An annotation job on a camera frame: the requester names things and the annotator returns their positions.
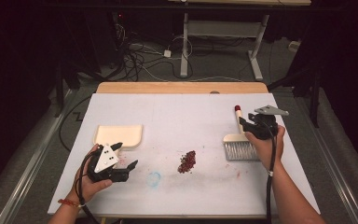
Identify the white table cover sheet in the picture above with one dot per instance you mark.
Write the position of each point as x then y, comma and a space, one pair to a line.
183, 124

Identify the aluminium floor rail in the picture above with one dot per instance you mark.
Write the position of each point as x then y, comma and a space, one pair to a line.
338, 186
28, 174

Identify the white table frame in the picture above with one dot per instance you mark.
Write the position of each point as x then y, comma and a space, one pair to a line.
220, 28

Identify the pile of red and green beans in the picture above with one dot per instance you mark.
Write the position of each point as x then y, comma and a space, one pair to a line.
188, 161

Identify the cream hand brush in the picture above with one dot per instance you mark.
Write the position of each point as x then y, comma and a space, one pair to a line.
239, 152

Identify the person's left hand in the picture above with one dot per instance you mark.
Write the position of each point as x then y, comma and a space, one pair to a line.
88, 189

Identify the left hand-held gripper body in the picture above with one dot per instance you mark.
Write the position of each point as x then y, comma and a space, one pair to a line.
105, 160

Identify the white power adapter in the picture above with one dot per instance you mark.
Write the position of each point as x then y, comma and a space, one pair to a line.
167, 53

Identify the wooden table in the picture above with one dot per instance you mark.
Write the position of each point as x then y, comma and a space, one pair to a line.
167, 87

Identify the black metal stand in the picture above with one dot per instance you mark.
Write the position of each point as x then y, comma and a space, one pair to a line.
59, 93
315, 102

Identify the white power strip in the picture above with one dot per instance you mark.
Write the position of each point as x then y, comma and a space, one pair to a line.
294, 46

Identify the person's right hand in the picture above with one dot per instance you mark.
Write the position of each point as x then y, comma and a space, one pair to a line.
267, 152

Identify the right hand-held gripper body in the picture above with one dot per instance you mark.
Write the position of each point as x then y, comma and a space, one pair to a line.
265, 127

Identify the cream plastic dustpan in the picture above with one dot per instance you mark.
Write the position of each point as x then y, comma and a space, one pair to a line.
118, 135

